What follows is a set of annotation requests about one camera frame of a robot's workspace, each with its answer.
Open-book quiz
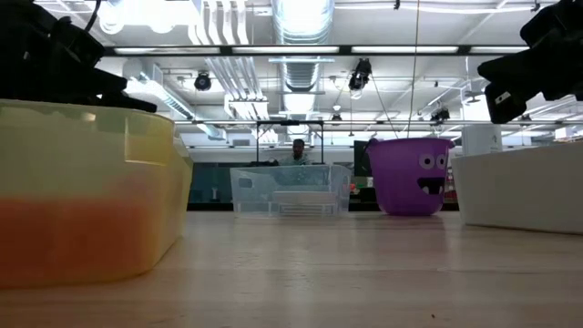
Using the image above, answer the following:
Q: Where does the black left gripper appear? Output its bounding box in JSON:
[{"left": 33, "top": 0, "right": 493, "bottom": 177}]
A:
[{"left": 0, "top": 0, "right": 159, "bottom": 114}]

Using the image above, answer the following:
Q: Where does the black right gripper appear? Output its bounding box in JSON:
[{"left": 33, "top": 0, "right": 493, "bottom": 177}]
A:
[{"left": 476, "top": 0, "right": 583, "bottom": 126}]

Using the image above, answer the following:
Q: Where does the yellow translucent plastic bin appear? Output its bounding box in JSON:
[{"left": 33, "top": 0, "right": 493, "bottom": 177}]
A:
[{"left": 0, "top": 98, "right": 195, "bottom": 291}]

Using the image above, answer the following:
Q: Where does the white plastic bin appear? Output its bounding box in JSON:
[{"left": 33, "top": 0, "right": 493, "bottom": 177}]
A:
[{"left": 451, "top": 141, "right": 583, "bottom": 236}]

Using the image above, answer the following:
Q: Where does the clear plastic container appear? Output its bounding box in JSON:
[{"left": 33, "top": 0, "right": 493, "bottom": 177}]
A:
[{"left": 230, "top": 163, "right": 353, "bottom": 218}]

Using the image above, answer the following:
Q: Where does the white sign board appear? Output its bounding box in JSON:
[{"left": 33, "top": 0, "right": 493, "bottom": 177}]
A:
[{"left": 462, "top": 125, "right": 504, "bottom": 159}]

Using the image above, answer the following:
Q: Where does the purple monster face bucket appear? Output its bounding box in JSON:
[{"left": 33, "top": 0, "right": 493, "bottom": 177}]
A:
[{"left": 365, "top": 136, "right": 456, "bottom": 217}]

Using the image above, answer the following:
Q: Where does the black monitor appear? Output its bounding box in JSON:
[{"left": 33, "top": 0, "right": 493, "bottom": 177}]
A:
[{"left": 353, "top": 139, "right": 371, "bottom": 178}]

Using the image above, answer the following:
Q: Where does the person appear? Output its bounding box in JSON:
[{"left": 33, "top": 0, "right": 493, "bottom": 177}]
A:
[{"left": 278, "top": 138, "right": 316, "bottom": 167}]

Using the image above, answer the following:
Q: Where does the thin hanging cable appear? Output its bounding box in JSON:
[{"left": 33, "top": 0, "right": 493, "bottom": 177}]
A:
[{"left": 406, "top": 0, "right": 421, "bottom": 138}]

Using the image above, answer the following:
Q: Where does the black background workstation frame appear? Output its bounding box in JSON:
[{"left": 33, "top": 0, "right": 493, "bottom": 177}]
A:
[{"left": 254, "top": 119, "right": 325, "bottom": 168}]

